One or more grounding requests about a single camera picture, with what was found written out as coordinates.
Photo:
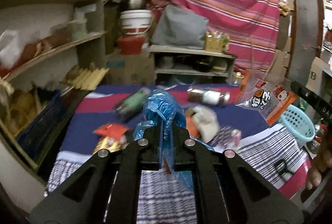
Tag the grey cloth cover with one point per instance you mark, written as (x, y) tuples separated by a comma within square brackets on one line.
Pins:
[(180, 28)]

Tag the dark blue plastic crate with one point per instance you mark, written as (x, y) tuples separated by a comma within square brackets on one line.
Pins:
[(33, 138)]

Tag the yellow utensil holder box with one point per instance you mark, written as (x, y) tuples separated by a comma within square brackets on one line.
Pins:
[(216, 42)]

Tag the person right hand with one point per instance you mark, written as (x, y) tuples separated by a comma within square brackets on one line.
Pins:
[(320, 164)]

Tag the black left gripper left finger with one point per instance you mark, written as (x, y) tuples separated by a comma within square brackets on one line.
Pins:
[(105, 188)]

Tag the brown framed door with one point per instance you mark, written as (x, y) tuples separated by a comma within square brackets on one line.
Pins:
[(306, 38)]

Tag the green label spice jar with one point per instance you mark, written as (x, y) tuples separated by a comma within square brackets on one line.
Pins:
[(132, 105)]

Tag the orange white cloth rag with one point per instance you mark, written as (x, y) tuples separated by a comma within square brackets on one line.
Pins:
[(201, 123)]

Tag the white plastic bucket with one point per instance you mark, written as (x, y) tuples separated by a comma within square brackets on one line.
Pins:
[(136, 21)]

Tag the clear orange snack bag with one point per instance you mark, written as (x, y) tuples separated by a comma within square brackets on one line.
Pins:
[(267, 94)]

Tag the blue plastic bag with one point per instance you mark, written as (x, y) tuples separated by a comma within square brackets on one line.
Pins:
[(161, 106)]

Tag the red snack wrapper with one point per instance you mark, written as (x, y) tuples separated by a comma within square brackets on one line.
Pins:
[(112, 136)]

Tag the striped blue red tablecloth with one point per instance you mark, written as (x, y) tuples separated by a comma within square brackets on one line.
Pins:
[(105, 189)]

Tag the white label spice jar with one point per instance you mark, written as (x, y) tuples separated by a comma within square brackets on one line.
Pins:
[(207, 96)]

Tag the purple grape candy packet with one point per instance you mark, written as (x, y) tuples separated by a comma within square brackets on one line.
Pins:
[(227, 138)]

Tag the grey wall shelf unit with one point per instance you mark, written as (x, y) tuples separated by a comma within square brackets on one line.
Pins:
[(41, 40)]

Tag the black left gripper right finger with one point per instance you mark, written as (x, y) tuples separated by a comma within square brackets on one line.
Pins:
[(226, 188)]

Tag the light blue plastic basket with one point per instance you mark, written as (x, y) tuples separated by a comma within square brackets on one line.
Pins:
[(298, 123)]

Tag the grey low shelf unit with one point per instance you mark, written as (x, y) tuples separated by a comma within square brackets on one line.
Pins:
[(175, 65)]

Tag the red plastic basket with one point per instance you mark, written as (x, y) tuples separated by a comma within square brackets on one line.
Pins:
[(130, 45)]

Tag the cardboard box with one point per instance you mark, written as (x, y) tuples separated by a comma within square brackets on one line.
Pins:
[(131, 69)]

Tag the yellow egg carton tray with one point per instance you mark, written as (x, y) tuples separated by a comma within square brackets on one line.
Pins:
[(85, 79)]

